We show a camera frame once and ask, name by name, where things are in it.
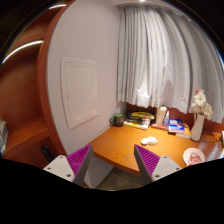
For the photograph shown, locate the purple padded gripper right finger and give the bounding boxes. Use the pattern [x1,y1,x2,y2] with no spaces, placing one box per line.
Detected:
[134,145,181,183]

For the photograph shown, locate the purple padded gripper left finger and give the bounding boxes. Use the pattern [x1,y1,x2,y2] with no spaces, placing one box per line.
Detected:
[44,145,93,186]

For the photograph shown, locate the white computer mouse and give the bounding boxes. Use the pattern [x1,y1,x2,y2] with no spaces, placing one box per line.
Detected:
[141,137,158,146]

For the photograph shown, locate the round cartoon mouse pad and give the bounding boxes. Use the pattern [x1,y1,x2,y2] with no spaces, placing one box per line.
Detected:
[183,148,205,166]

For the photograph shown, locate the red flat book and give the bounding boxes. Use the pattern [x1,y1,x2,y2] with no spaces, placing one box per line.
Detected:
[151,123,168,131]

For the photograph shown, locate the blue white box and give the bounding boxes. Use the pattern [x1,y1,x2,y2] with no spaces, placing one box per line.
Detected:
[168,119,185,133]

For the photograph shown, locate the stack of yellow black books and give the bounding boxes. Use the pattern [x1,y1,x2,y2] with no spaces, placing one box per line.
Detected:
[124,111,155,130]

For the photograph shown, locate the white cylindrical container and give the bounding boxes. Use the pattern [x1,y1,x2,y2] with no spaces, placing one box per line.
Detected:
[156,106,167,125]

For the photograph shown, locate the wooden shelf unit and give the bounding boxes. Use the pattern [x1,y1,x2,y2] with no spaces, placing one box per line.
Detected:
[0,0,72,168]

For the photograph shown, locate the dark green mug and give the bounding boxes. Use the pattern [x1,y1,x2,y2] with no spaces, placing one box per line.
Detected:
[110,113,124,127]

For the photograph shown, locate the white flower vase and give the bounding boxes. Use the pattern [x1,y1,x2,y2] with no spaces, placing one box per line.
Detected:
[191,114,205,141]

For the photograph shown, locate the white artificial flowers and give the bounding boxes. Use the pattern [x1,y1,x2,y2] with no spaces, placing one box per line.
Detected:
[192,89,213,120]

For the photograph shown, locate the white sheer curtain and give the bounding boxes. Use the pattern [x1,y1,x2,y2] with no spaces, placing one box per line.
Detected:
[117,5,224,123]

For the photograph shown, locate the white wall panel door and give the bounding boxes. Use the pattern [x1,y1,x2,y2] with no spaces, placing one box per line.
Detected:
[61,57,99,129]

